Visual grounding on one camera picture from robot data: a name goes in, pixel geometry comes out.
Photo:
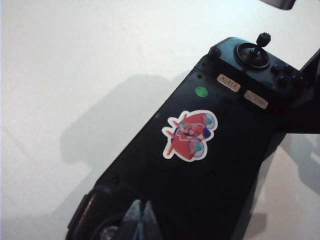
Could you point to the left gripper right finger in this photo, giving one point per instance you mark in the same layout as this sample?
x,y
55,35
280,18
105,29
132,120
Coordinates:
x,y
150,225

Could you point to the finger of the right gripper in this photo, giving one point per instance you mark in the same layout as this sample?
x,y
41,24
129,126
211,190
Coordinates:
x,y
280,3
310,112

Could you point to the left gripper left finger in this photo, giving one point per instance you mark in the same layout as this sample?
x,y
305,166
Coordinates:
x,y
132,222

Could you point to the black handheld remote control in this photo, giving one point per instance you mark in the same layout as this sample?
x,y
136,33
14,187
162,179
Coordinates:
x,y
200,162

